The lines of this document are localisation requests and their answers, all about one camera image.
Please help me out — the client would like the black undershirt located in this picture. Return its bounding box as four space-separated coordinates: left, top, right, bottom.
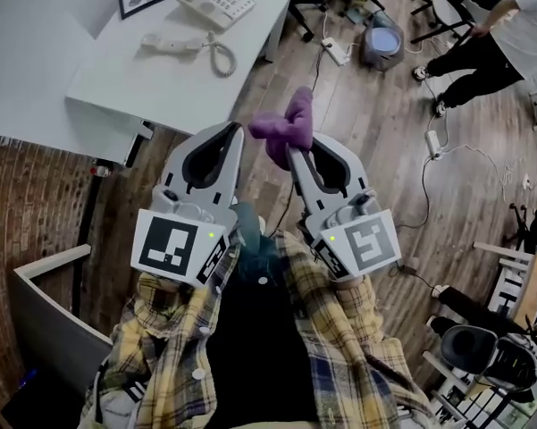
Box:
204 257 321 424

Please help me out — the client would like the purple cloth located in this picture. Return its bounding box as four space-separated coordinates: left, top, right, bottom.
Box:
248 85 316 172

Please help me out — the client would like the white floor cable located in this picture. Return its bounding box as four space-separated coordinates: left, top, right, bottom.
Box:
395 143 522 231

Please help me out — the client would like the white desk phone handset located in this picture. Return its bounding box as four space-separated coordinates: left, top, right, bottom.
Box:
139 32 207 55

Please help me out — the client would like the black desk leg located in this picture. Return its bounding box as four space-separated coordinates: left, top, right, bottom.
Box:
70 166 105 317

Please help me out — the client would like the white desk phone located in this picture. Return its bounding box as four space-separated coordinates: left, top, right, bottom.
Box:
175 0 256 33

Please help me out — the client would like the grey open cabinet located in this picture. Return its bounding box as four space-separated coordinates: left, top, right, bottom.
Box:
10 243 116 402

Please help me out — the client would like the white power strip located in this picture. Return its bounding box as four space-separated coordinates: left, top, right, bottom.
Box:
320 37 351 67
424 129 444 161

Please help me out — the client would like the person's teal trouser leg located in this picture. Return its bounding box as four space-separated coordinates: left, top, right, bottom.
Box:
231 202 270 263

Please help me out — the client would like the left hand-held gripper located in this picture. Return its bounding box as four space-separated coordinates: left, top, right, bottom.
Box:
130 122 246 290

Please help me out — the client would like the yellow plaid shirt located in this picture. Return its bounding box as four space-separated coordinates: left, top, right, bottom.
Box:
80 229 435 429

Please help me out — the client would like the white metal rack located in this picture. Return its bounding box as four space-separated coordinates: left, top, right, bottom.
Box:
421 239 537 429

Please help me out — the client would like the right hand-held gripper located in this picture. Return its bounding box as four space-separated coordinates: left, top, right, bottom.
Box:
286 132 403 283

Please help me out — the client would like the white coiled phone cord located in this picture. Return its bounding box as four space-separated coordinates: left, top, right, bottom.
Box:
202 30 239 80

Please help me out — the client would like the white desk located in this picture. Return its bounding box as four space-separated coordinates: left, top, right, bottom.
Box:
63 0 307 170

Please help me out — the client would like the grey waste bin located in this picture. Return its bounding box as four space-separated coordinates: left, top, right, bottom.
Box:
360 10 406 72

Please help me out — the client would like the black box with blue light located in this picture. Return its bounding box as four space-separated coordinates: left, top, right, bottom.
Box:
0 363 93 429

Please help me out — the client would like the black tripod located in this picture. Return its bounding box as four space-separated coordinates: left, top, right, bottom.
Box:
503 200 537 255

